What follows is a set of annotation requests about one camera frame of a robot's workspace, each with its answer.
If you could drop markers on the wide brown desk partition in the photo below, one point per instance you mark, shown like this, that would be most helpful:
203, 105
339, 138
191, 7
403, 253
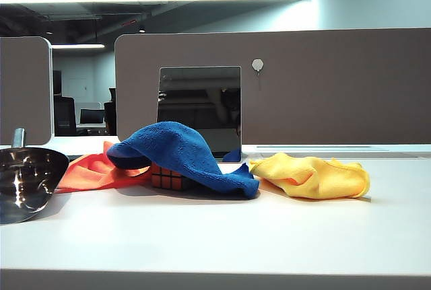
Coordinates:
320, 88

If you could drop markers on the Rubik's cube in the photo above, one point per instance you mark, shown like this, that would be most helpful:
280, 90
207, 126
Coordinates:
166, 179

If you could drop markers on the narrow brown desk partition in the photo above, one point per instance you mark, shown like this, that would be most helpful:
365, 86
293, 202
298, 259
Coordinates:
25, 91

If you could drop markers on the white adhesive wall hook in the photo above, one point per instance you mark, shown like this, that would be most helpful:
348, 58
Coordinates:
257, 64

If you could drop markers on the orange microfiber rag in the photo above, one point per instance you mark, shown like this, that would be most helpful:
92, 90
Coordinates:
92, 174

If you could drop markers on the stainless steel bowl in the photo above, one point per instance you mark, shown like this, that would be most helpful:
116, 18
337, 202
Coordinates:
25, 182

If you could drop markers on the black office chair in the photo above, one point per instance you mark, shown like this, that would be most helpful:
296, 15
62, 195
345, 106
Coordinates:
64, 115

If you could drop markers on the square tabletop mirror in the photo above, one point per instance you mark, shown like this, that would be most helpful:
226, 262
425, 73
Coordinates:
202, 101

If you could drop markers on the black computer monitor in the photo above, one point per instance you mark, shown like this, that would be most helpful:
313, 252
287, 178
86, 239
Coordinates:
91, 116

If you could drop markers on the blue microfiber rag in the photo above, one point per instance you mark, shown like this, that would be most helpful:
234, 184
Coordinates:
187, 158

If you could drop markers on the yellow microfiber rag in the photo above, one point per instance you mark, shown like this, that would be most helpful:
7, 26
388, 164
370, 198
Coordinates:
313, 179

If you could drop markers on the short ceiling light strip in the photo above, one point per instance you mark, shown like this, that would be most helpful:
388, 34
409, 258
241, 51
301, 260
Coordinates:
78, 46

